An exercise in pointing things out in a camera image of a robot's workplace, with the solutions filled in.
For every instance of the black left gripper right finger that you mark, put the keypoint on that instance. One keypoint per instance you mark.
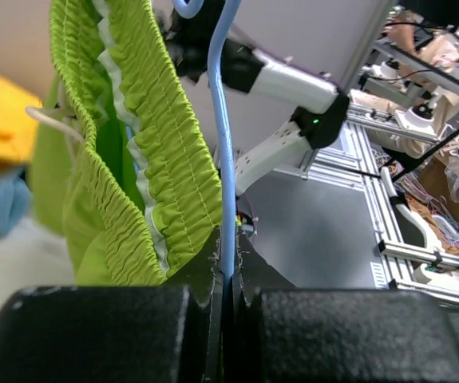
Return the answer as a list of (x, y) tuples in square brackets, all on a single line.
[(286, 334)]

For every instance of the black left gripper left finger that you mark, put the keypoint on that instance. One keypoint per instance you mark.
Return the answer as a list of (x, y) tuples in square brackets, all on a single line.
[(166, 333)]

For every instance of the lime green shorts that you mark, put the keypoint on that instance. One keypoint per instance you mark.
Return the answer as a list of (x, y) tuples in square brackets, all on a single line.
[(121, 168)]

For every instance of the light blue shorts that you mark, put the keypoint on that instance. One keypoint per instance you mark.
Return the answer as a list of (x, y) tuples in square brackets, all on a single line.
[(15, 198)]

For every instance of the blue hanger of green shorts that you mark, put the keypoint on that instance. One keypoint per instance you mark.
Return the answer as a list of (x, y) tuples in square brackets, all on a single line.
[(215, 49)]

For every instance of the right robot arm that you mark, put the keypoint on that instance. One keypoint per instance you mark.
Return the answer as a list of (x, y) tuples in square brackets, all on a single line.
[(317, 36)]

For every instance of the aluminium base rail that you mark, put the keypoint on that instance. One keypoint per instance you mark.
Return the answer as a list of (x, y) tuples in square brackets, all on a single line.
[(331, 224)]

